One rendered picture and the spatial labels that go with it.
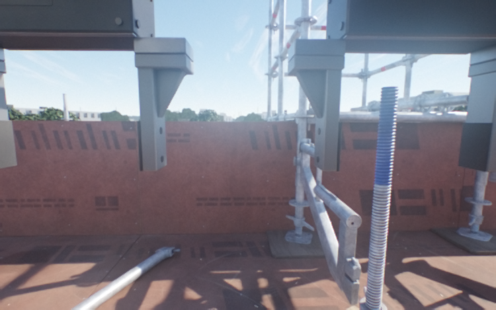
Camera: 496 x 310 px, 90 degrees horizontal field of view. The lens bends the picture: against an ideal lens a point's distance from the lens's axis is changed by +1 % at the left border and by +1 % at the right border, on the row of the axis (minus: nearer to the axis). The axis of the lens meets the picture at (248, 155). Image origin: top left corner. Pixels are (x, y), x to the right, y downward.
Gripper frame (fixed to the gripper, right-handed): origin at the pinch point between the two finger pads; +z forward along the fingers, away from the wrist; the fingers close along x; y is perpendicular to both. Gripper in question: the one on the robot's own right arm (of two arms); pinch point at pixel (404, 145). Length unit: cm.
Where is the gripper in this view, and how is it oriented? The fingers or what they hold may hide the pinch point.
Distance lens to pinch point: 25.3
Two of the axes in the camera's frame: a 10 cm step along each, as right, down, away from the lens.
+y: 0.2, 1.3, -9.9
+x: 10.0, 0.0, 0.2
